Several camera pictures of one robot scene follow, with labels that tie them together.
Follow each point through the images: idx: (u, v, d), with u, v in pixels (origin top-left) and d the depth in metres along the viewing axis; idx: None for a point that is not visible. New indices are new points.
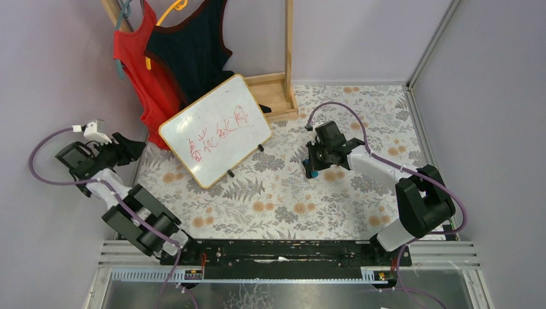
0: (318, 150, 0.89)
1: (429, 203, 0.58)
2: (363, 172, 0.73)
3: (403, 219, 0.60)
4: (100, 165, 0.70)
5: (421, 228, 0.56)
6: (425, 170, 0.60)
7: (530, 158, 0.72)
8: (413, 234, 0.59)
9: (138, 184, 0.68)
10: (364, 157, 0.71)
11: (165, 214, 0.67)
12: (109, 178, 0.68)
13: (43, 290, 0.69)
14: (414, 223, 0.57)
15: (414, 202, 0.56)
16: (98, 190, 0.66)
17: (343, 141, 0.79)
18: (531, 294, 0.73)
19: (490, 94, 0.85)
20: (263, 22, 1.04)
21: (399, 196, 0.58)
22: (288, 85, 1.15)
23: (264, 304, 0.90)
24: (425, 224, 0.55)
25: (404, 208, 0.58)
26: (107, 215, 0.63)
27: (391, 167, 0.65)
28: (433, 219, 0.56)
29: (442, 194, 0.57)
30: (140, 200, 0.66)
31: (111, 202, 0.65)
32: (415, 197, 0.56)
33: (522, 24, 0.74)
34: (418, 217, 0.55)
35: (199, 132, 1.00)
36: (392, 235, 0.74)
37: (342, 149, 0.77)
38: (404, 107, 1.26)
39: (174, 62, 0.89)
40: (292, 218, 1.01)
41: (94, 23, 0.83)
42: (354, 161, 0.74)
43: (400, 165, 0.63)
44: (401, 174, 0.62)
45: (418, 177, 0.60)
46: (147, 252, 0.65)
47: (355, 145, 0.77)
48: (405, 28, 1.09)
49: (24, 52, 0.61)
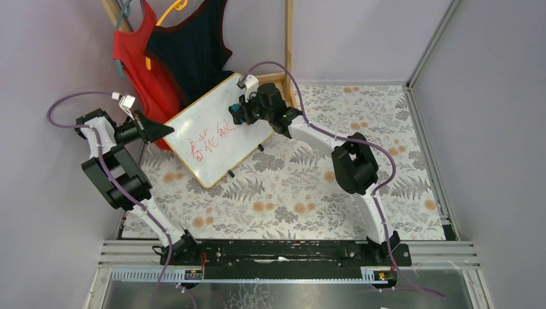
0: (253, 109, 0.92)
1: (358, 163, 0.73)
2: (303, 139, 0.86)
3: (342, 181, 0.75)
4: (96, 113, 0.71)
5: (353, 185, 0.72)
6: (353, 136, 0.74)
7: (529, 158, 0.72)
8: (348, 188, 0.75)
9: (122, 143, 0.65)
10: (302, 127, 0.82)
11: (138, 177, 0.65)
12: (100, 129, 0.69)
13: (42, 291, 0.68)
14: (349, 183, 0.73)
15: (346, 166, 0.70)
16: (89, 137, 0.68)
17: (284, 112, 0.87)
18: (530, 294, 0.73)
19: (490, 96, 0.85)
20: (263, 21, 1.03)
21: (334, 161, 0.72)
22: (288, 84, 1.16)
23: (264, 304, 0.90)
24: (357, 182, 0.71)
25: (338, 170, 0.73)
26: (85, 165, 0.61)
27: (327, 136, 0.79)
28: (361, 177, 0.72)
29: (369, 156, 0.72)
30: (119, 159, 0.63)
31: (92, 153, 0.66)
32: (346, 161, 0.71)
33: (523, 25, 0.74)
34: (350, 176, 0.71)
35: (200, 132, 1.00)
36: (369, 219, 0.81)
37: (282, 120, 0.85)
38: (404, 107, 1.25)
39: (174, 63, 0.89)
40: (292, 218, 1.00)
41: (92, 24, 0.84)
42: (294, 131, 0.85)
43: (334, 135, 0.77)
44: (335, 142, 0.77)
45: (348, 143, 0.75)
46: (114, 205, 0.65)
47: (295, 116, 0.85)
48: (405, 26, 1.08)
49: (26, 53, 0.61)
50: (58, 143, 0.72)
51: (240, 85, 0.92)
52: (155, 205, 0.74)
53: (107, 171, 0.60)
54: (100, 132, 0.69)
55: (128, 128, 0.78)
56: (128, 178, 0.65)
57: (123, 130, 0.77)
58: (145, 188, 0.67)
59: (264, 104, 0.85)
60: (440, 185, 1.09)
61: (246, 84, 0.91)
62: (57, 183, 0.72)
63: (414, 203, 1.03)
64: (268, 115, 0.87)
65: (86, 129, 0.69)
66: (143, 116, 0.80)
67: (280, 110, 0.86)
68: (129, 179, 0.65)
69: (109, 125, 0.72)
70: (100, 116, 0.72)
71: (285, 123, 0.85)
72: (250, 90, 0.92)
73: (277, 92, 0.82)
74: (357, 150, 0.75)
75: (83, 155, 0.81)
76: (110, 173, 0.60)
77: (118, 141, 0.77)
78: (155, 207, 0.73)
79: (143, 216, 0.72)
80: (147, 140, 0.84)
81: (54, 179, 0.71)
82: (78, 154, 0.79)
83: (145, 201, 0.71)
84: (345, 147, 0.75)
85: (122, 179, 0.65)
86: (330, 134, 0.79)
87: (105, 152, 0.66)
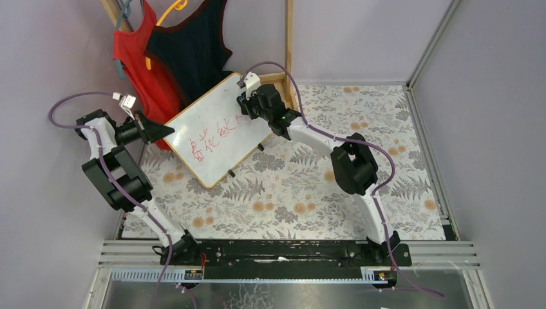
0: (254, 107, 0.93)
1: (358, 163, 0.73)
2: (302, 140, 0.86)
3: (341, 182, 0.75)
4: (96, 114, 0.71)
5: (353, 185, 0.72)
6: (353, 137, 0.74)
7: (529, 158, 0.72)
8: (348, 188, 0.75)
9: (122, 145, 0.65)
10: (302, 129, 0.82)
11: (138, 178, 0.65)
12: (100, 129, 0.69)
13: (41, 291, 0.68)
14: (349, 184, 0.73)
15: (345, 166, 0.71)
16: (89, 138, 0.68)
17: (283, 113, 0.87)
18: (530, 294, 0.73)
19: (490, 96, 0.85)
20: (263, 21, 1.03)
21: (334, 161, 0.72)
22: (288, 84, 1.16)
23: (264, 304, 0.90)
24: (356, 182, 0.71)
25: (338, 170, 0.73)
26: (85, 165, 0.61)
27: (326, 137, 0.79)
28: (361, 177, 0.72)
29: (369, 156, 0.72)
30: (120, 160, 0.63)
31: (93, 154, 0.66)
32: (346, 162, 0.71)
33: (523, 24, 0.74)
34: (350, 176, 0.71)
35: (200, 132, 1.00)
36: (369, 219, 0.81)
37: (282, 121, 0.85)
38: (404, 107, 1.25)
39: (174, 62, 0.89)
40: (292, 218, 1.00)
41: (92, 24, 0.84)
42: (293, 132, 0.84)
43: (333, 136, 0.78)
44: (335, 143, 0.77)
45: (348, 143, 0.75)
46: (115, 206, 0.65)
47: (293, 118, 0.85)
48: (405, 26, 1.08)
49: (26, 53, 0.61)
50: (58, 143, 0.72)
51: (240, 84, 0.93)
52: (156, 206, 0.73)
53: (107, 172, 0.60)
54: (100, 132, 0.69)
55: (128, 129, 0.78)
56: (129, 179, 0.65)
57: (123, 130, 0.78)
58: (145, 189, 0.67)
59: (264, 105, 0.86)
60: (440, 185, 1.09)
61: (245, 83, 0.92)
62: (57, 183, 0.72)
63: (414, 203, 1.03)
64: (267, 115, 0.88)
65: (87, 129, 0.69)
66: (143, 117, 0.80)
67: (279, 111, 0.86)
68: (129, 180, 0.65)
69: (110, 126, 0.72)
70: (100, 116, 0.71)
71: (284, 125, 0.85)
72: (250, 89, 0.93)
73: (277, 94, 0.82)
74: (357, 151, 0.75)
75: (83, 155, 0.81)
76: (110, 174, 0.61)
77: (118, 141, 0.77)
78: (156, 208, 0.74)
79: (143, 217, 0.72)
80: (147, 140, 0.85)
81: (54, 178, 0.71)
82: (78, 154, 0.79)
83: (146, 202, 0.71)
84: (344, 148, 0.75)
85: (122, 180, 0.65)
86: (329, 135, 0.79)
87: (105, 152, 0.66)
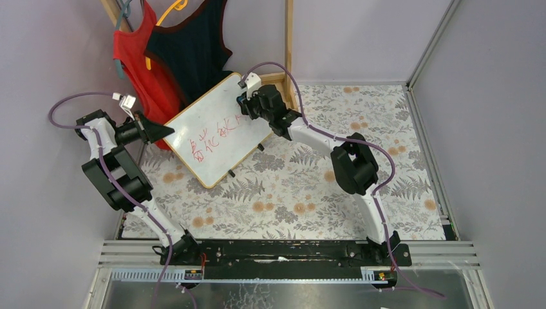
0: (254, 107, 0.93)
1: (358, 163, 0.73)
2: (302, 140, 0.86)
3: (341, 181, 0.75)
4: (96, 114, 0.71)
5: (353, 185, 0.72)
6: (353, 137, 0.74)
7: (529, 158, 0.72)
8: (349, 188, 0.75)
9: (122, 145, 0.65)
10: (302, 129, 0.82)
11: (138, 179, 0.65)
12: (100, 129, 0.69)
13: (41, 291, 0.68)
14: (349, 183, 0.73)
15: (345, 166, 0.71)
16: (89, 138, 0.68)
17: (284, 114, 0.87)
18: (530, 294, 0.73)
19: (490, 95, 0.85)
20: (263, 21, 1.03)
21: (334, 161, 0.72)
22: (288, 84, 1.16)
23: (264, 304, 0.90)
24: (357, 182, 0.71)
25: (338, 170, 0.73)
26: (85, 165, 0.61)
27: (326, 137, 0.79)
28: (361, 177, 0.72)
29: (369, 156, 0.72)
30: (120, 161, 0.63)
31: (93, 154, 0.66)
32: (346, 161, 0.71)
33: (523, 25, 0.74)
34: (350, 176, 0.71)
35: (200, 132, 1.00)
36: (369, 219, 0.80)
37: (282, 121, 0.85)
38: (404, 107, 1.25)
39: (174, 62, 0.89)
40: (292, 218, 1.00)
41: (92, 23, 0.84)
42: (294, 132, 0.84)
43: (333, 136, 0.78)
44: (335, 143, 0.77)
45: (348, 143, 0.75)
46: (115, 206, 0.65)
47: (294, 118, 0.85)
48: (405, 26, 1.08)
49: (26, 53, 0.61)
50: (59, 143, 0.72)
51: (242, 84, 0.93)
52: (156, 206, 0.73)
53: (107, 172, 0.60)
54: (100, 132, 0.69)
55: (128, 129, 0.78)
56: (129, 179, 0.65)
57: (123, 130, 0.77)
58: (145, 189, 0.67)
59: (264, 106, 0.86)
60: (440, 185, 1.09)
61: (246, 84, 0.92)
62: (57, 183, 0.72)
63: (414, 203, 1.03)
64: (267, 116, 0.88)
65: (87, 129, 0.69)
66: (143, 117, 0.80)
67: (280, 111, 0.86)
68: (129, 181, 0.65)
69: (110, 125, 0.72)
70: (100, 116, 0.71)
71: (285, 125, 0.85)
72: (252, 89, 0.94)
73: (277, 94, 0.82)
74: (357, 150, 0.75)
75: (83, 155, 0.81)
76: (110, 174, 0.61)
77: (118, 141, 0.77)
78: (156, 208, 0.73)
79: (143, 217, 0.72)
80: (147, 140, 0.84)
81: (55, 178, 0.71)
82: (78, 154, 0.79)
83: (146, 202, 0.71)
84: (344, 148, 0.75)
85: (122, 180, 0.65)
86: (329, 135, 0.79)
87: (105, 152, 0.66)
